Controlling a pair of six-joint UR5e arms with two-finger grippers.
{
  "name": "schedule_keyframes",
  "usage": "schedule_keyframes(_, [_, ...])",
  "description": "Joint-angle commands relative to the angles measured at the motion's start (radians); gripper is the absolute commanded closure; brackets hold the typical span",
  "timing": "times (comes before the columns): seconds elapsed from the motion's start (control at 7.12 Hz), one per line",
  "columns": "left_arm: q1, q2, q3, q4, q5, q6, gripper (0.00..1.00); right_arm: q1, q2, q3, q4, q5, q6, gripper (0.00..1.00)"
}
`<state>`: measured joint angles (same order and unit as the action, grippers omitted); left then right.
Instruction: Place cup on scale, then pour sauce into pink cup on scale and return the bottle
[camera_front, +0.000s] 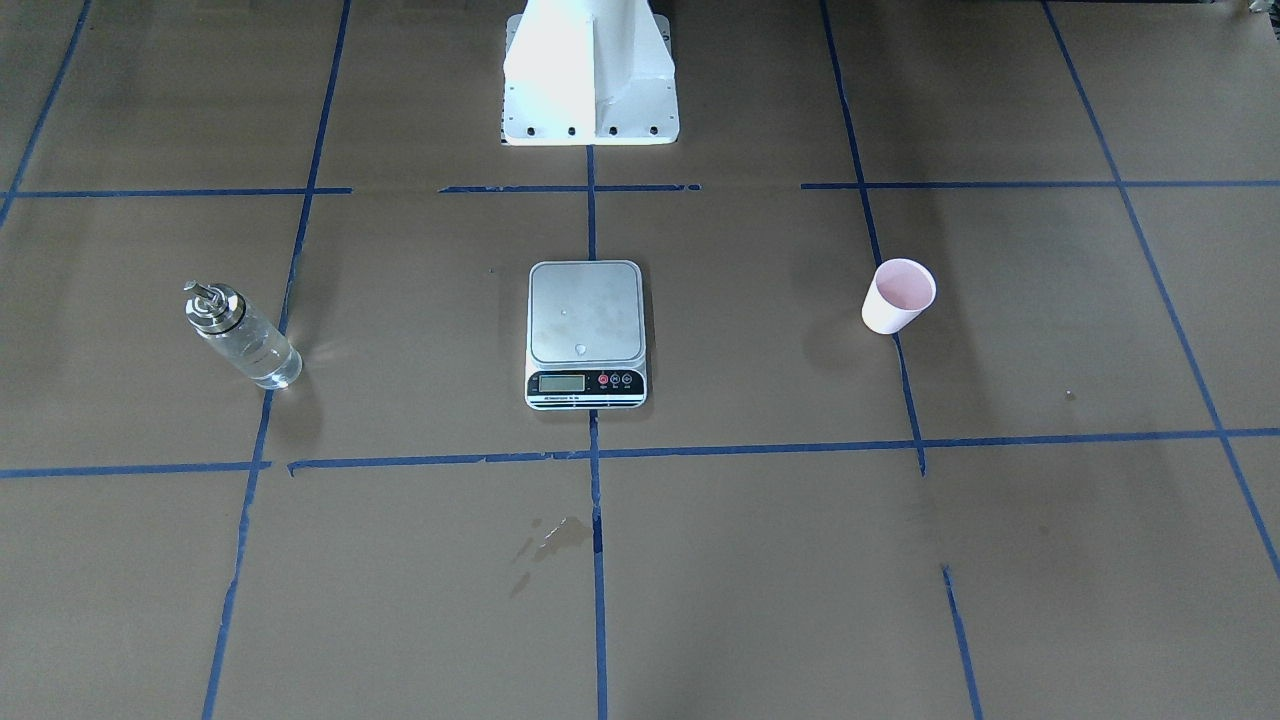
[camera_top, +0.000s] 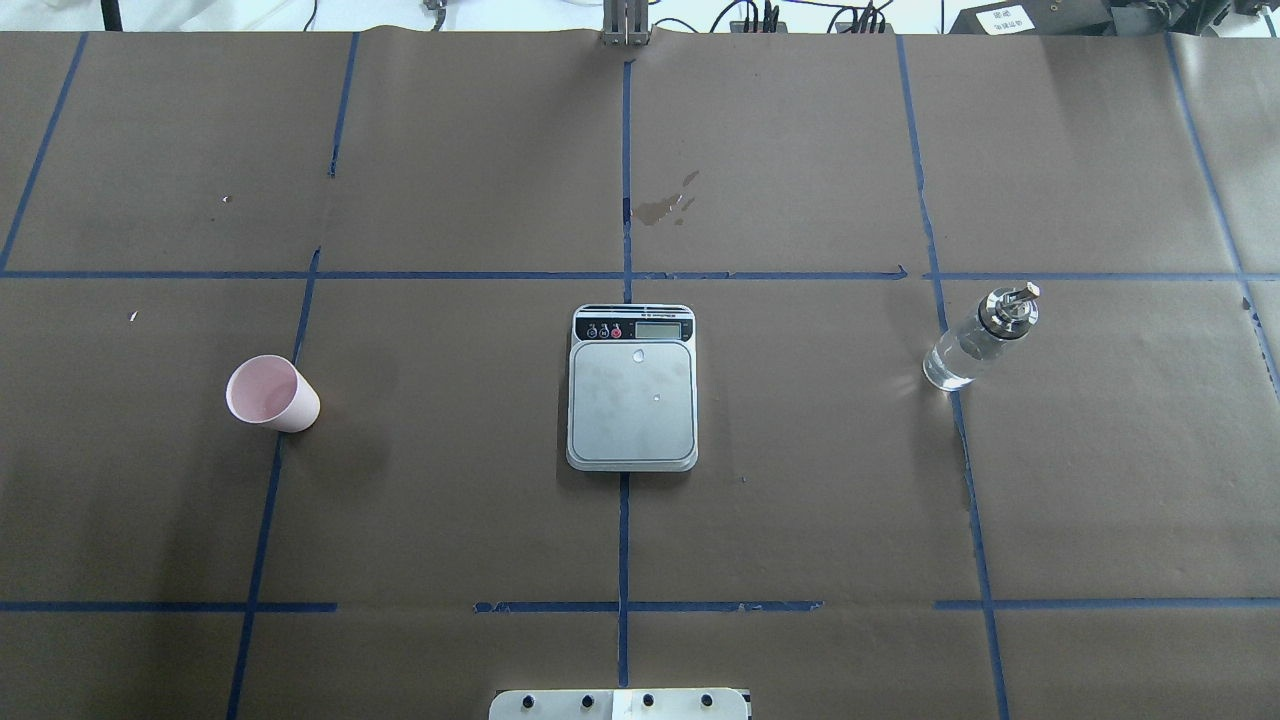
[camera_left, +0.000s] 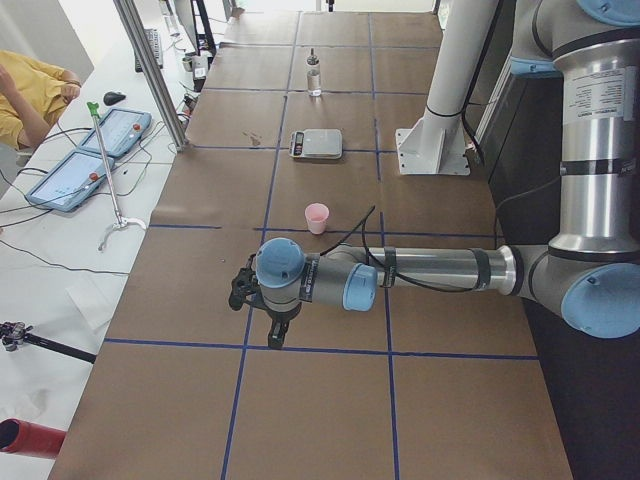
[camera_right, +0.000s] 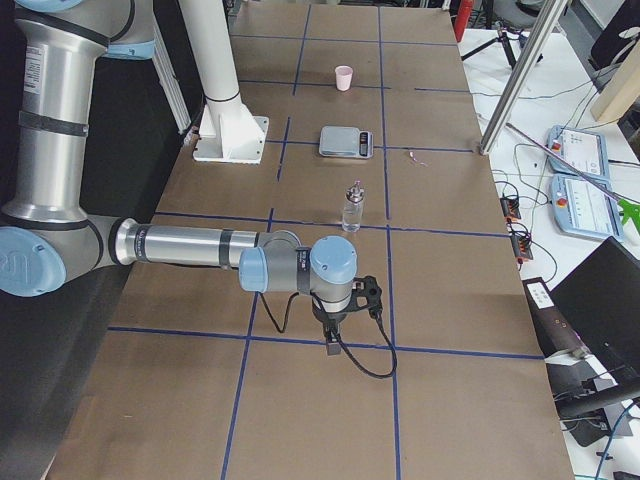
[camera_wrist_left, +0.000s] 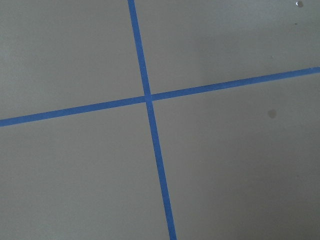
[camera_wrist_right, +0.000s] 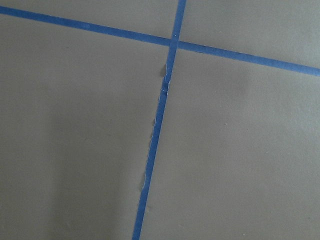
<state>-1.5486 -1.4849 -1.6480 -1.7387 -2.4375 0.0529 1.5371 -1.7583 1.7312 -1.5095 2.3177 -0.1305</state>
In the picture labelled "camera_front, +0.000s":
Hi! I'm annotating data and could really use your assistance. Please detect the digital kitchen scale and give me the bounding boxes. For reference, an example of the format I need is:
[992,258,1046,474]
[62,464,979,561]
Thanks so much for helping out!
[524,260,649,411]

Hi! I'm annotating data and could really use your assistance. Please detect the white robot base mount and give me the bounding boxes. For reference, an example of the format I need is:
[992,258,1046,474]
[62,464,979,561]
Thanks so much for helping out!
[500,1,681,146]

